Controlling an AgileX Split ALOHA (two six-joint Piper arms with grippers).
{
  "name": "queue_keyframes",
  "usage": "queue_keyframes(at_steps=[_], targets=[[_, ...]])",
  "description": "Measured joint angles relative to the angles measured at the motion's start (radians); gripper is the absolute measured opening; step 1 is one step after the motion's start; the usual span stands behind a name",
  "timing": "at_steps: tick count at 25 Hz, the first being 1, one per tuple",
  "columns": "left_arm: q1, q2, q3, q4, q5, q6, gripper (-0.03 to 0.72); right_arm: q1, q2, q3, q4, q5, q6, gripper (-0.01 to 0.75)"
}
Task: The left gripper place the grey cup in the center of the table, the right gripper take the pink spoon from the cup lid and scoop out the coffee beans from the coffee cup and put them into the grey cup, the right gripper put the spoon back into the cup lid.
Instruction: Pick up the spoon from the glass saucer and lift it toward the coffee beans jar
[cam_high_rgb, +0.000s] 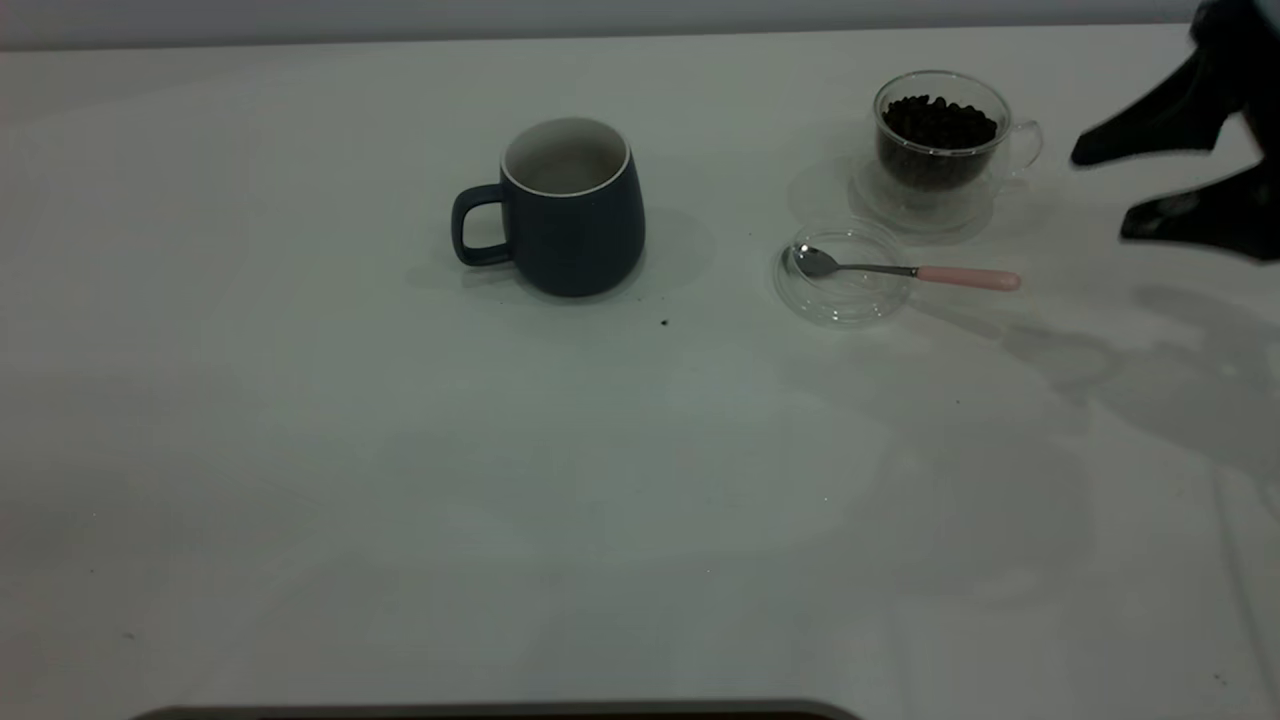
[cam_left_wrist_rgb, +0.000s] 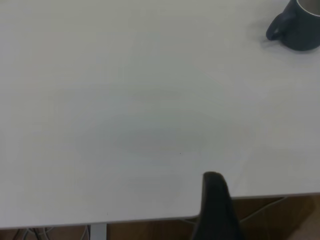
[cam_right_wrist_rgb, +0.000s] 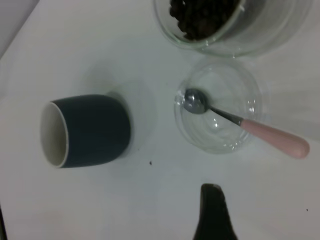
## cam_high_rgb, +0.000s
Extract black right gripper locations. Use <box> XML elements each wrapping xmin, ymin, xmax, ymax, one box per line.
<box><xmin>1070</xmin><ymin>0</ymin><xmax>1280</xmax><ymax>264</ymax></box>

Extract metal spoon with pink handle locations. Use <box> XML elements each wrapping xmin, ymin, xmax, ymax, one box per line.
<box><xmin>792</xmin><ymin>244</ymin><xmax>1023</xmax><ymax>293</ymax></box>

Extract clear round glass lid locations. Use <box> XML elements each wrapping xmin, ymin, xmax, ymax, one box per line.
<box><xmin>773</xmin><ymin>217</ymin><xmax>916</xmax><ymax>329</ymax></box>

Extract dark blue ceramic mug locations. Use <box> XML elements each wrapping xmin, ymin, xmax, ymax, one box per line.
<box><xmin>450</xmin><ymin>117</ymin><xmax>647</xmax><ymax>299</ymax></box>

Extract dark coffee beans pile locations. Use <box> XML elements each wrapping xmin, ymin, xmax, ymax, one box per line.
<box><xmin>880</xmin><ymin>94</ymin><xmax>999</xmax><ymax>189</ymax></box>

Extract clear glass saucer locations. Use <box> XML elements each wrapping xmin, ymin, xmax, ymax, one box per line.
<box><xmin>850</xmin><ymin>150</ymin><xmax>1001</xmax><ymax>238</ymax></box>

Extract clear double-wall glass cup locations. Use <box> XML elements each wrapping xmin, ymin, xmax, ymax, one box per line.
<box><xmin>873</xmin><ymin>69</ymin><xmax>1045</xmax><ymax>211</ymax></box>

